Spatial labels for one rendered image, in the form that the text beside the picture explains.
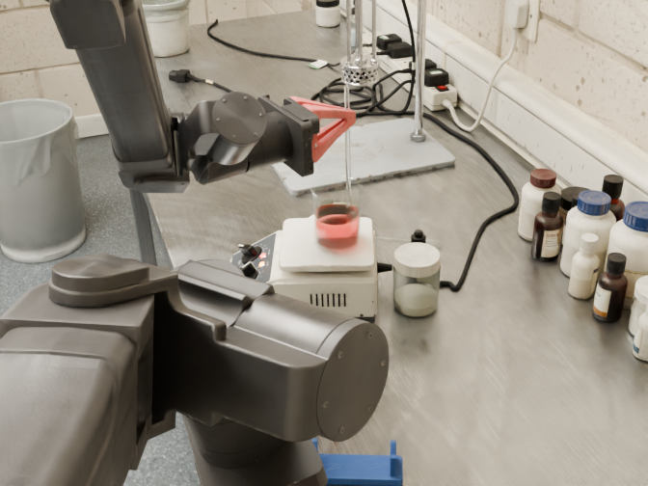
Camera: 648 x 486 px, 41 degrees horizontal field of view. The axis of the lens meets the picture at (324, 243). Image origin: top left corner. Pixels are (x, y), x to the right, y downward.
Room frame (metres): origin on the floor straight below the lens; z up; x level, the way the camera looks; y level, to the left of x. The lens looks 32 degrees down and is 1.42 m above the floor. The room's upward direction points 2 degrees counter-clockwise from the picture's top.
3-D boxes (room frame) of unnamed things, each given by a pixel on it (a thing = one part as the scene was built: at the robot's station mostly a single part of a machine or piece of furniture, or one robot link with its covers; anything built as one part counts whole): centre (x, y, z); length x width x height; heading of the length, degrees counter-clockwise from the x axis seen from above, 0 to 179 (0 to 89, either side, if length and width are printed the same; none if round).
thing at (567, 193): (1.10, -0.37, 0.78); 0.05 x 0.05 x 0.06
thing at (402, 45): (1.76, -0.17, 0.80); 0.07 x 0.04 x 0.02; 108
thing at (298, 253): (0.94, 0.00, 0.83); 0.12 x 0.12 x 0.01; 88
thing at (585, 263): (0.93, -0.34, 0.79); 0.03 x 0.03 x 0.09
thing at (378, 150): (1.37, -0.06, 0.76); 0.30 x 0.20 x 0.01; 108
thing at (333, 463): (0.63, -0.02, 0.77); 0.10 x 0.03 x 0.04; 85
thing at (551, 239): (1.03, -0.31, 0.80); 0.04 x 0.04 x 0.10
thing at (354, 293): (0.94, 0.02, 0.79); 0.22 x 0.13 x 0.08; 88
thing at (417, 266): (0.91, -0.12, 0.79); 0.06 x 0.06 x 0.08
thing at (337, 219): (0.94, -0.02, 0.88); 0.07 x 0.06 x 0.08; 66
